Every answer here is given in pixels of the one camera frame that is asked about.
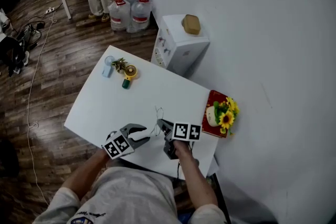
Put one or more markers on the red book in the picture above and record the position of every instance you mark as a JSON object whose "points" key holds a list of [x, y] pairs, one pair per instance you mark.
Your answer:
{"points": [[214, 97]]}

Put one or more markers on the small green plant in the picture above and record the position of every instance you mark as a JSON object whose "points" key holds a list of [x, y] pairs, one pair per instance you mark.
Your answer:
{"points": [[120, 65]]}

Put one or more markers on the yellow handheld fan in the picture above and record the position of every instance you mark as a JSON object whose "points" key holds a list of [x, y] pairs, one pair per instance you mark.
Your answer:
{"points": [[130, 70]]}

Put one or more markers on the brown box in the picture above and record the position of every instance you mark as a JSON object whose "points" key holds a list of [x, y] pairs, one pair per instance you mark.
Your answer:
{"points": [[191, 24]]}

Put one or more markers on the white cardboard box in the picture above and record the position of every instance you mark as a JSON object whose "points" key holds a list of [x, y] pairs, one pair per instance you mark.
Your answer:
{"points": [[181, 52]]}

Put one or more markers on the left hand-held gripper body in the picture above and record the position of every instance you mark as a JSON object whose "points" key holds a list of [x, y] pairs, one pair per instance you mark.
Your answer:
{"points": [[119, 145]]}

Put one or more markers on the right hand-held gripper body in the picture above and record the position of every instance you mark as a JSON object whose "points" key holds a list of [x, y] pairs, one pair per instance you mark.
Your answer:
{"points": [[186, 131]]}

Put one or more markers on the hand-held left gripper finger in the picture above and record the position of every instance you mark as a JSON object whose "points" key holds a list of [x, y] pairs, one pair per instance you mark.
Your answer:
{"points": [[140, 142], [134, 128]]}

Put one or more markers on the sunflower pot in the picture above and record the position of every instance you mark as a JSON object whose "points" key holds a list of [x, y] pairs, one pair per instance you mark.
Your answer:
{"points": [[226, 118]]}

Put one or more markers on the person's grey shirt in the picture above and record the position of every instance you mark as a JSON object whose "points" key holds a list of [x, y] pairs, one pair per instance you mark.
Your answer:
{"points": [[131, 196]]}

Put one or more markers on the person's left forearm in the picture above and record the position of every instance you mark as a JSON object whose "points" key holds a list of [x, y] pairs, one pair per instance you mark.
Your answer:
{"points": [[84, 175]]}

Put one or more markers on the clear plastic bag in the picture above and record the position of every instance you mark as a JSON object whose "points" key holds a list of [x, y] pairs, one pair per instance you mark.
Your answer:
{"points": [[158, 110]]}

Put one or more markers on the person's right forearm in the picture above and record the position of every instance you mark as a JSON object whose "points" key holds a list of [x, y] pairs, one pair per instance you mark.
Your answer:
{"points": [[197, 181]]}

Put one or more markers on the white power strip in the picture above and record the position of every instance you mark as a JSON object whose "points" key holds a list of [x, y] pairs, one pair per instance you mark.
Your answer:
{"points": [[50, 10]]}

